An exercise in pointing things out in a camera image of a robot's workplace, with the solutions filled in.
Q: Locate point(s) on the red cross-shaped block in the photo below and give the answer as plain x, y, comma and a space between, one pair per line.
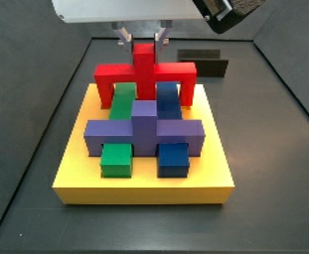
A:
145, 73

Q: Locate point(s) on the green rectangular block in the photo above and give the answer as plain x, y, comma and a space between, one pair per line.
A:
116, 155

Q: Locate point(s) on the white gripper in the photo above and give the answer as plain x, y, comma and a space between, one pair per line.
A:
94, 11

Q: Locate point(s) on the blue rectangular block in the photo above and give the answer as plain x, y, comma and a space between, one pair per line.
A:
173, 155

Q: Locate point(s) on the purple cross-shaped block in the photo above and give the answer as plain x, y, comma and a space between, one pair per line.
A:
145, 131

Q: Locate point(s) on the yellow base board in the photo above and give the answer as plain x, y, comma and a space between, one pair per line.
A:
79, 185

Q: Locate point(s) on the black angle bracket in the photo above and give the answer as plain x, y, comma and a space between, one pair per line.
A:
209, 62

